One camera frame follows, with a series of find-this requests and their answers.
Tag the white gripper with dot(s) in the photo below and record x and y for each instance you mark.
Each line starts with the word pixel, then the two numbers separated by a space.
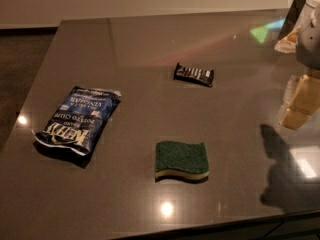
pixel 309 45

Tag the blue potato chip bag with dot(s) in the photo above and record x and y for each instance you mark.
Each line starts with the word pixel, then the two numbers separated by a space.
pixel 79 121

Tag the green and yellow sponge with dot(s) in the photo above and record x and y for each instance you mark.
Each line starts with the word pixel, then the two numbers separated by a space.
pixel 181 160

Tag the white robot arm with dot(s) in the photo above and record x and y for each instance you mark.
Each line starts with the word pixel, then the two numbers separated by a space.
pixel 299 12

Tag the black rxbar chocolate bar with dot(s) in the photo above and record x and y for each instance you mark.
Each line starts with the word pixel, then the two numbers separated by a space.
pixel 194 75

